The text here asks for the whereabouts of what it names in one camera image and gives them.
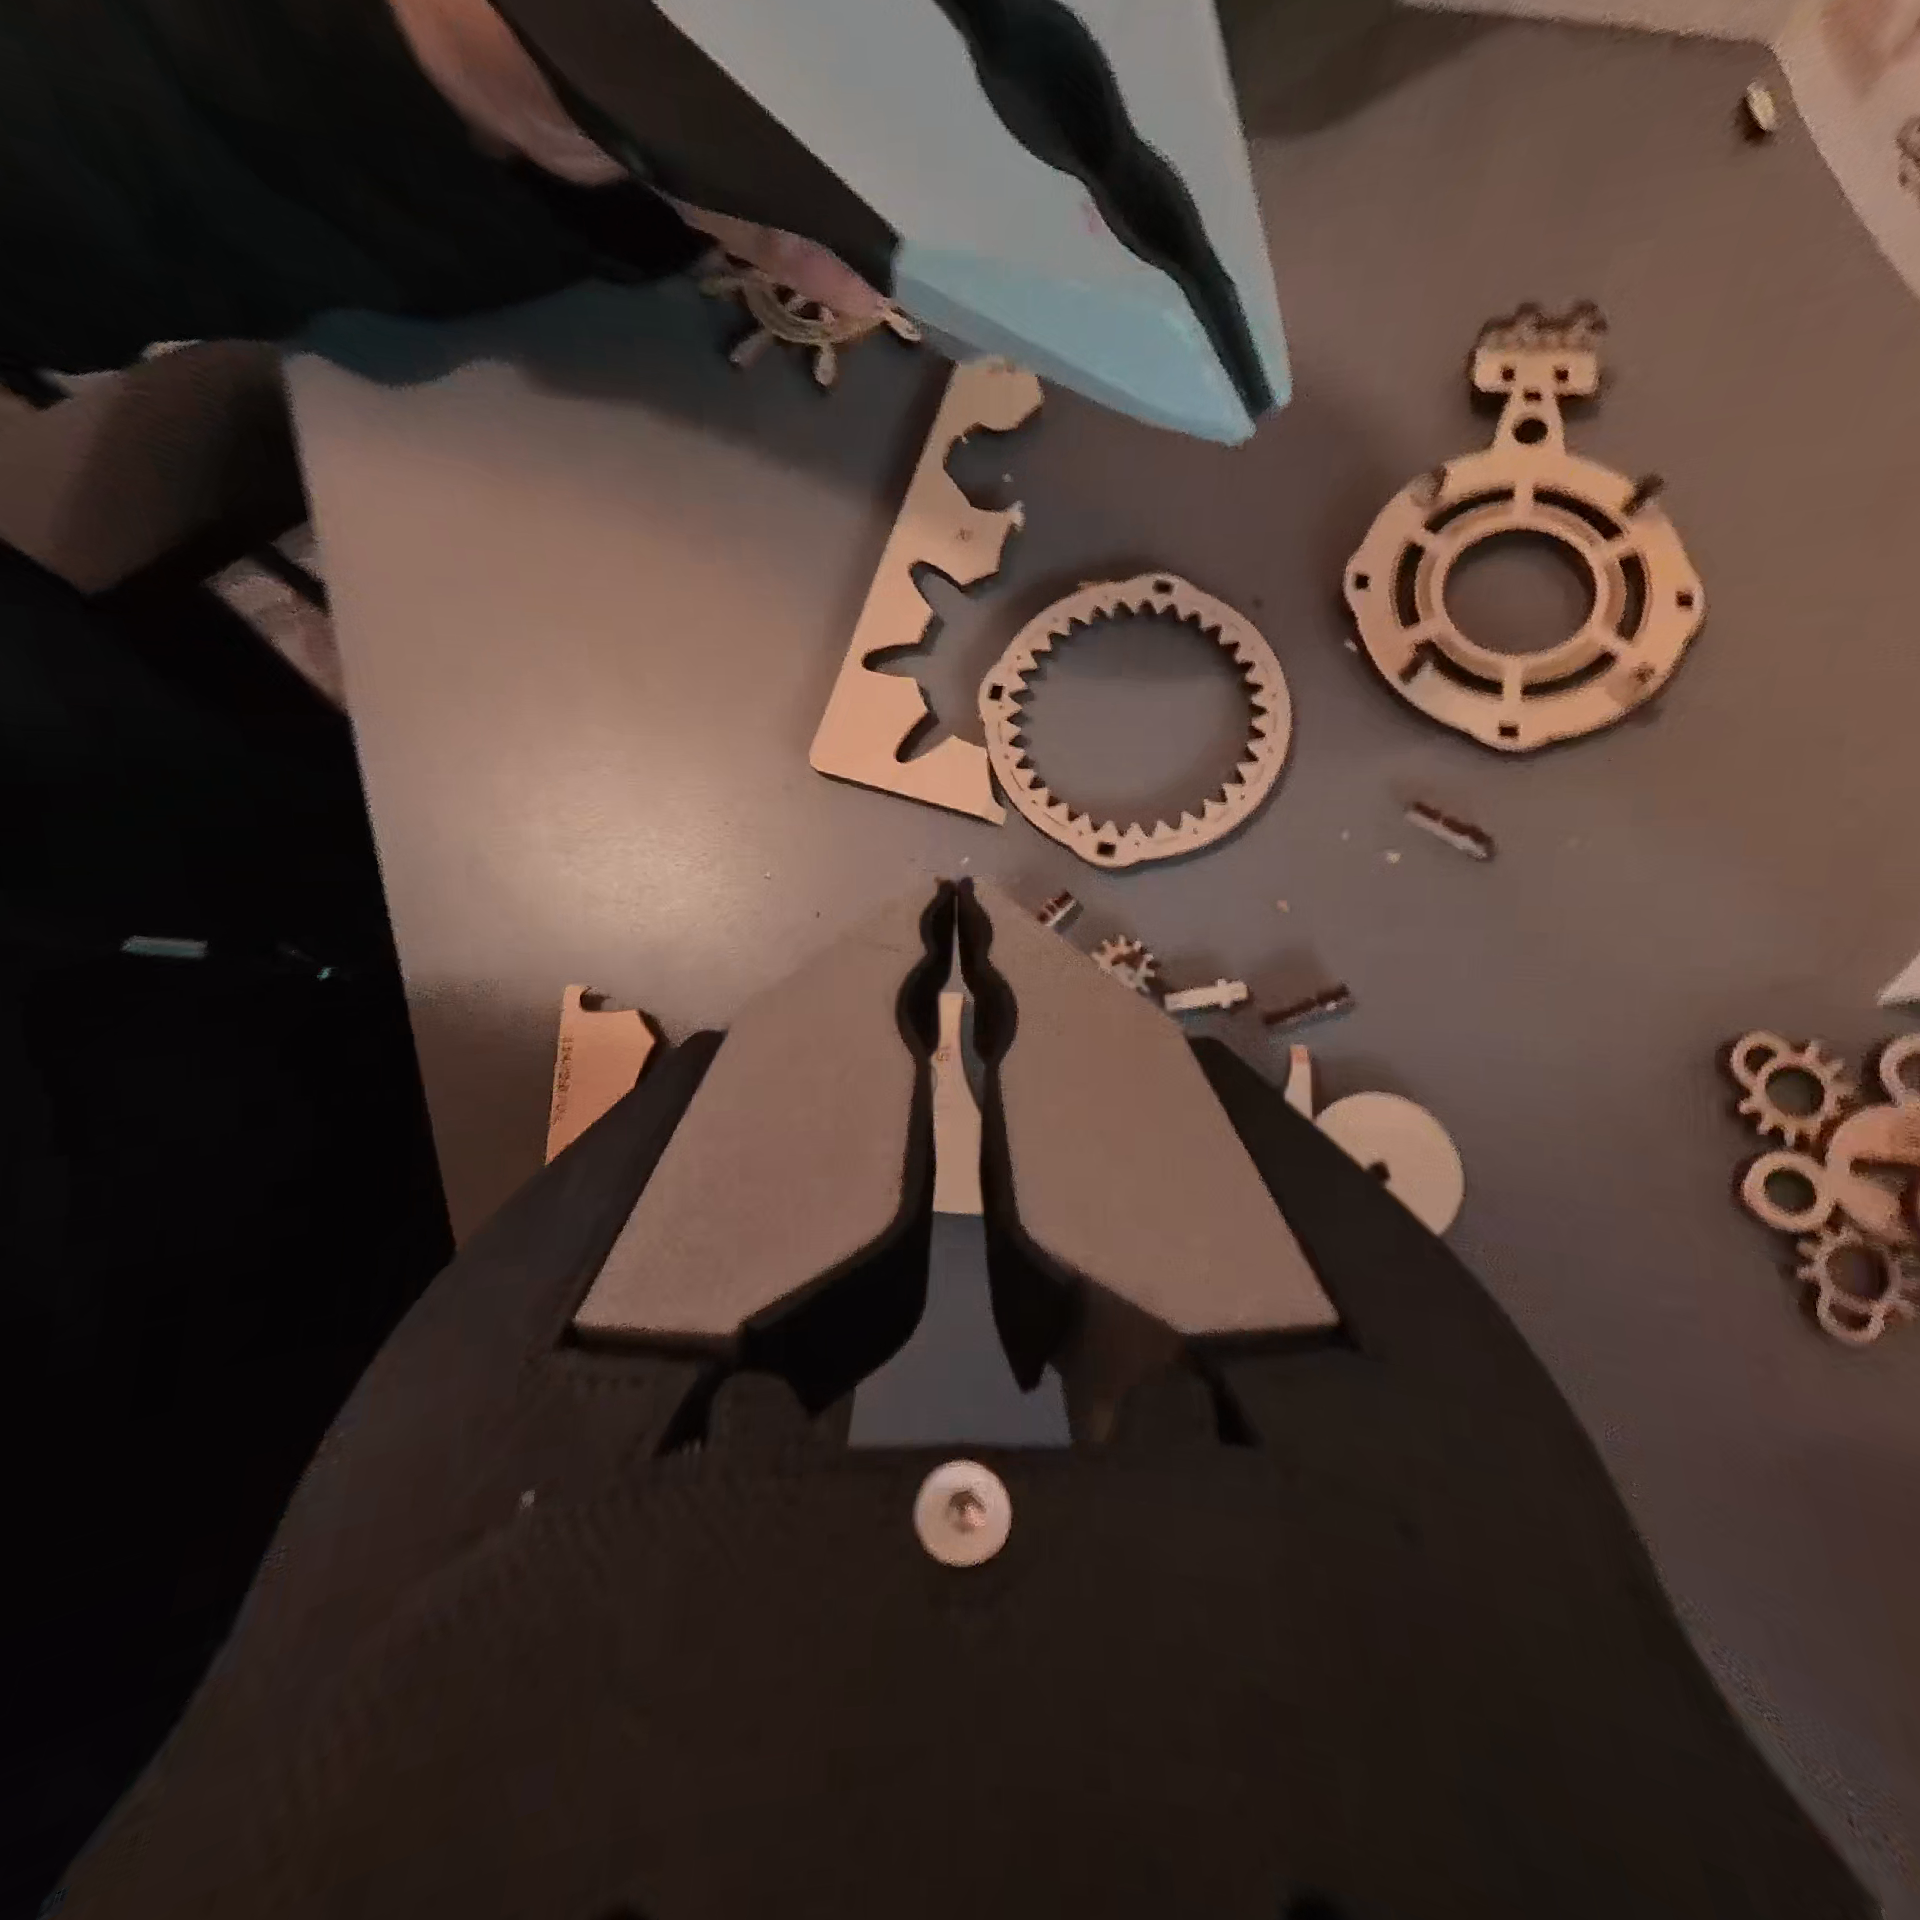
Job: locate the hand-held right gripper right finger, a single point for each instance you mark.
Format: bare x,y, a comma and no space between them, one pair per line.
1142,1171

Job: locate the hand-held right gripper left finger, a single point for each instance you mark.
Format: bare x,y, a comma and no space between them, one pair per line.
780,1171

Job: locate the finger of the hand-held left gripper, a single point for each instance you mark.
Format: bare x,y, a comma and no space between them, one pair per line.
902,136
1201,150

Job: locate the long wooden sheet remnant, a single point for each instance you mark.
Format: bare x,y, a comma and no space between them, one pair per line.
1388,1162

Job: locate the person's left forearm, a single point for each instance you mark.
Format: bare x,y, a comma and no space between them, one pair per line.
225,150

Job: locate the person's left hand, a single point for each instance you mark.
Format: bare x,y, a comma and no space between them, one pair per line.
494,75

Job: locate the small wooden pin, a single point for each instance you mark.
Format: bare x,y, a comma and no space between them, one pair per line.
1205,995
1309,1007

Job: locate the small wooden gear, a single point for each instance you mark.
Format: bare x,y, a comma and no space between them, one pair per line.
1126,965

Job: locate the wooden ship wheel part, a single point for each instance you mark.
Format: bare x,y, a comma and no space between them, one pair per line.
802,323

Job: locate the tiny wooden peg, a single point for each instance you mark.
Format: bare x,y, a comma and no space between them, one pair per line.
1058,910

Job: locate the dark wooden pin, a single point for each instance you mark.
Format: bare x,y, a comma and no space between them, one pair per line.
1450,831

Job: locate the curved wooden sheet remnant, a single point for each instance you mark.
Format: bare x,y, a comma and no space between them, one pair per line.
902,600

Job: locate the small wooden block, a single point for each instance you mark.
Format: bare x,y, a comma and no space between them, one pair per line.
1761,110

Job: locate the folded paper instruction booklet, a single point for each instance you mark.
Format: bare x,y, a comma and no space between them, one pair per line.
1876,59

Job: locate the round wooden frame assembly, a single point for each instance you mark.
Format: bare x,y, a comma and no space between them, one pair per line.
1396,600

